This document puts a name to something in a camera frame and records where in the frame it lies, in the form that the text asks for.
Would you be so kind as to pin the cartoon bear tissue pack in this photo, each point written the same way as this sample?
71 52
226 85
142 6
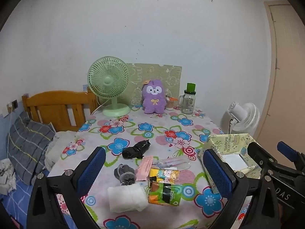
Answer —
163 175

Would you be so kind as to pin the beige door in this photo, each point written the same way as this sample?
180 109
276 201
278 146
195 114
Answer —
283 113

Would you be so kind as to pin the green desk fan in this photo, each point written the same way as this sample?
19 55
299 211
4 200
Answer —
107 78

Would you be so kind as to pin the grey plaid pillow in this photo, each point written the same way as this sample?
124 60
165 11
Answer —
27 143

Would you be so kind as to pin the clear zip bag bundle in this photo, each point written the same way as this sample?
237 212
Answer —
178 163

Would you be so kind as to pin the green tissue pack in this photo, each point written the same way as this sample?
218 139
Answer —
165 194

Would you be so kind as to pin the cotton swab container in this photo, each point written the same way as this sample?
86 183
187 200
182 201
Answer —
170 102

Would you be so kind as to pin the floral tablecloth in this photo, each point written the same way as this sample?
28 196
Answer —
171 134

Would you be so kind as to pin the black plastic bag bundle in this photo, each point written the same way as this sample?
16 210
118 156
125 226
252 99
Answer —
136 151

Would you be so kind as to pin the purple plush toy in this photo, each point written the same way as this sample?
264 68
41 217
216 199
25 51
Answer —
153 94

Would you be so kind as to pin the white crumpled cloth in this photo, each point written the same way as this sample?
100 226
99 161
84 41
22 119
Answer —
7 177

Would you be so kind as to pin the white standing fan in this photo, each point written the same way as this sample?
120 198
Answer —
240 118

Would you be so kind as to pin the yellow cartoon storage box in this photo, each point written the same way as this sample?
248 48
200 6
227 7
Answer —
233 150

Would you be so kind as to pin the cardboard sheet with cartoons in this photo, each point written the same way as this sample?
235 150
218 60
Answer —
140 73

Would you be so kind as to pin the glass jar green lid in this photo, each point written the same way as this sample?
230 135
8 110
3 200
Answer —
187 100

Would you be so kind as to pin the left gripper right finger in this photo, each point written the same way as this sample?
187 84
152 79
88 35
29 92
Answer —
235 187

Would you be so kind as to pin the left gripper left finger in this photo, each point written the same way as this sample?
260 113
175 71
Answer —
44 210

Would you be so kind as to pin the pink paper packet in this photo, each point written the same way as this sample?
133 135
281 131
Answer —
144 168

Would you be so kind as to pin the dark grey sock bundle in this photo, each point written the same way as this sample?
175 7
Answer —
125 174

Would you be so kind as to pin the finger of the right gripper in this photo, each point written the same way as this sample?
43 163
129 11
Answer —
297 158
261 157

